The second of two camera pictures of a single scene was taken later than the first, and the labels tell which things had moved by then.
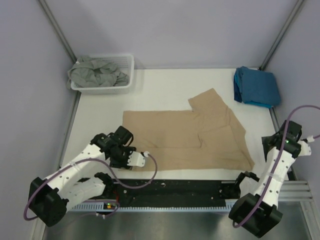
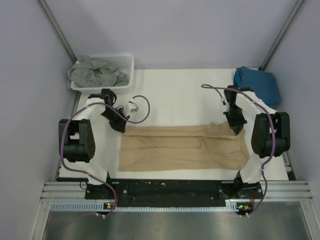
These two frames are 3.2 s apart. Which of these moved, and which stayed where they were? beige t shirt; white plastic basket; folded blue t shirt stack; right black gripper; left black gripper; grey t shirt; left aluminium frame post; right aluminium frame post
Moved: left black gripper; beige t shirt; right black gripper
Stayed: grey t shirt; folded blue t shirt stack; right aluminium frame post; left aluminium frame post; white plastic basket
